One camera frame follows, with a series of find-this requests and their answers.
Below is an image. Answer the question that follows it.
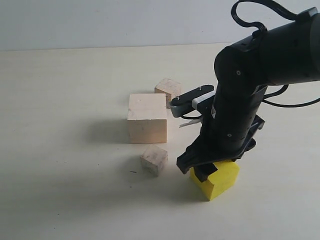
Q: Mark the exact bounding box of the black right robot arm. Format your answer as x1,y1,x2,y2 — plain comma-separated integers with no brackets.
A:
169,2,320,182

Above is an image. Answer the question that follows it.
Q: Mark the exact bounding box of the small wooden cube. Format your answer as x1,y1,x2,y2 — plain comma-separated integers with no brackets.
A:
140,144,168,177

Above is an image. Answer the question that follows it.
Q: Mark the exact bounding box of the medium wooden cube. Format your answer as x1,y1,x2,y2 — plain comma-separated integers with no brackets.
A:
154,78,182,109

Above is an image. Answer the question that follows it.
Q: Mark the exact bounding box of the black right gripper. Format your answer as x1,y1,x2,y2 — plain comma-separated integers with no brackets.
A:
176,44,268,183

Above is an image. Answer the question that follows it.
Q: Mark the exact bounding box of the yellow cube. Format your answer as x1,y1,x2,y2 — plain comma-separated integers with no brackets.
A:
189,160,240,201

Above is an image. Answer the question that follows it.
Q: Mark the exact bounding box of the black cable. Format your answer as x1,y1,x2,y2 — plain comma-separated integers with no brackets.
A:
230,0,320,109

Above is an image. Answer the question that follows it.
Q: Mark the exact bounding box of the large pale wooden cube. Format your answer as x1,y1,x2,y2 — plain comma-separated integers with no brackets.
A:
127,93,168,144

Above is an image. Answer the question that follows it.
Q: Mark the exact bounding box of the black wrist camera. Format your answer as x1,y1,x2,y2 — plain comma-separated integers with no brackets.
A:
169,84,214,118

